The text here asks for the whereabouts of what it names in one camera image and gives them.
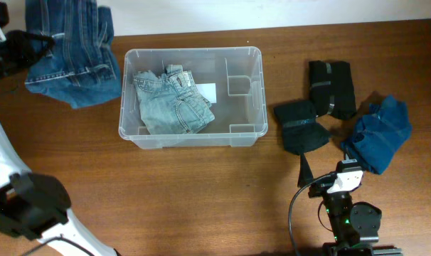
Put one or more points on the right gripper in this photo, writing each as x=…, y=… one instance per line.
x=319, y=188

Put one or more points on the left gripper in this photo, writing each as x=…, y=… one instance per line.
x=15, y=50

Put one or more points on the dark blue jeans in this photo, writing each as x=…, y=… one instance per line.
x=80, y=69

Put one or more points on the light blue jeans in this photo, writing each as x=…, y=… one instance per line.
x=171, y=103

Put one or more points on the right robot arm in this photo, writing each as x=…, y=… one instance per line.
x=354, y=225

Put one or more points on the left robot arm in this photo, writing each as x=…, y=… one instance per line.
x=37, y=206

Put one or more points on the black folded garment, lower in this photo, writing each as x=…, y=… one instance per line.
x=301, y=132

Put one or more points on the black folded garment, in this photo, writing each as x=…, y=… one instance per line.
x=301, y=132
x=331, y=89

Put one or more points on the black folded garment, upper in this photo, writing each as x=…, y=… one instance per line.
x=331, y=89

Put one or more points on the blue folded shirt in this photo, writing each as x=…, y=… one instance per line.
x=379, y=134

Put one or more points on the white label in bin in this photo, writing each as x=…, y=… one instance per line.
x=208, y=90

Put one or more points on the clear plastic storage bin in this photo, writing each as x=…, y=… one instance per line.
x=240, y=111

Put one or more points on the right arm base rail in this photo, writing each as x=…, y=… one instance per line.
x=379, y=251

